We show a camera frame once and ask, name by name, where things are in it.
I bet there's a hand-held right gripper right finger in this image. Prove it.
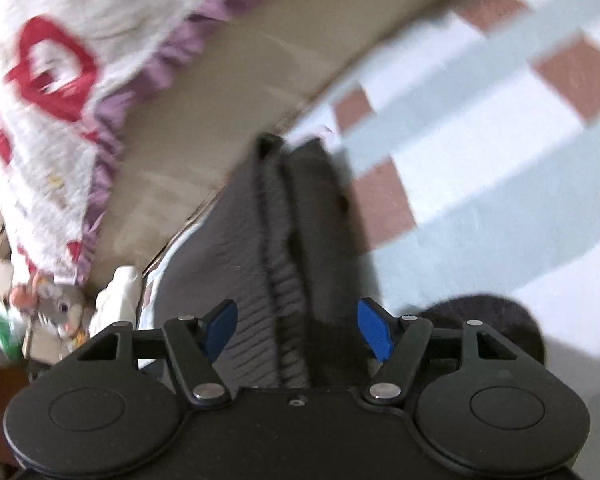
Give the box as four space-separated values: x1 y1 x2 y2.
357 297 531 406

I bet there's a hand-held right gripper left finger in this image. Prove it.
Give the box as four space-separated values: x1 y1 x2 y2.
76 298 239 407

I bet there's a dark grey knit sweater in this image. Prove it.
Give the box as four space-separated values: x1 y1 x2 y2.
156 133 382 392

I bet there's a white plush toy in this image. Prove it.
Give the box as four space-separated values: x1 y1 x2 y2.
89 266 144 337

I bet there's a dark fuzzy cloth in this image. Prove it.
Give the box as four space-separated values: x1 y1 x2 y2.
419 295 547 362

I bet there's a grey bunny plush toy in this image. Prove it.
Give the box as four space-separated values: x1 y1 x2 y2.
9 280 90 352

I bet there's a checkered bed sheet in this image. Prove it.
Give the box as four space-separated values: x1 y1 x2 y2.
139 0 600 367

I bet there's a beige mattress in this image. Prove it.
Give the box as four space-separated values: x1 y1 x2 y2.
86 0 512 292

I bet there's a green packet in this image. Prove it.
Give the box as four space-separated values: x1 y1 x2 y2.
0 309 25 362

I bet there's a white quilt with red print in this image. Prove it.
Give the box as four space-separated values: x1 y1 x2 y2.
0 0 287 287

